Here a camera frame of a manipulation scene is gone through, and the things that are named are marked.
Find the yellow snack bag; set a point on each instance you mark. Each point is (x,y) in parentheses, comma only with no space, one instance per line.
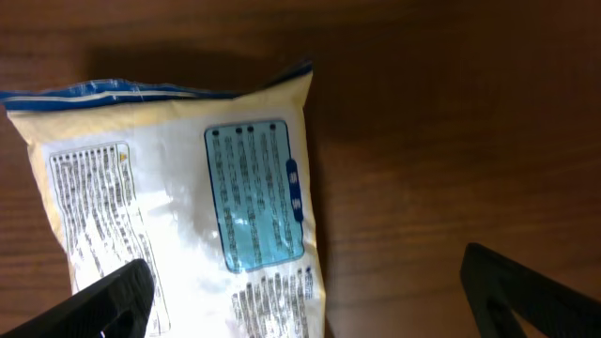
(210,188)

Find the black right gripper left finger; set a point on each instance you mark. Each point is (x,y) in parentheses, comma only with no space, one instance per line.
(118,305)

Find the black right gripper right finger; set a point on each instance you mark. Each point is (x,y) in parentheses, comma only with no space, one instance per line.
(498,288)

